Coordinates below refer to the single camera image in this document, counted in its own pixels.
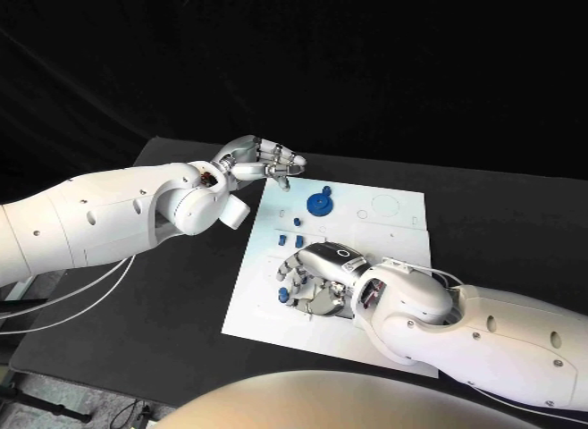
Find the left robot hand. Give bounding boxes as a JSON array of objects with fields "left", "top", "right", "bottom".
[{"left": 210, "top": 134, "right": 308, "bottom": 193}]

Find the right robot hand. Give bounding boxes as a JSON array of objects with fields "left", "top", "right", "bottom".
[{"left": 275, "top": 240, "right": 373, "bottom": 318}]

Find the white task board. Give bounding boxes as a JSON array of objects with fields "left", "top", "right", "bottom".
[{"left": 219, "top": 175, "right": 441, "bottom": 380}]

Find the blue gear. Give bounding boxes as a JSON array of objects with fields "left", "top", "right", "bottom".
[{"left": 305, "top": 185, "right": 337, "bottom": 218}]

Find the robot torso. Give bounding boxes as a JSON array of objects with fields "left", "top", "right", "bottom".
[{"left": 153, "top": 369, "right": 541, "bottom": 429}]

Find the black stand bar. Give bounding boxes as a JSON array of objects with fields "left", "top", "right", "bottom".
[{"left": 0, "top": 297, "right": 52, "bottom": 316}]

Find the black tripod stand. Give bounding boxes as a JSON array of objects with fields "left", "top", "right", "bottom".
[{"left": 0, "top": 377, "right": 92, "bottom": 425}]

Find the white cable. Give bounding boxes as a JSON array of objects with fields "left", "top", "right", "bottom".
[
  {"left": 0, "top": 263, "right": 135, "bottom": 337},
  {"left": 465, "top": 384, "right": 588, "bottom": 424},
  {"left": 429, "top": 266, "right": 466, "bottom": 290},
  {"left": 0, "top": 255, "right": 137, "bottom": 324}
]

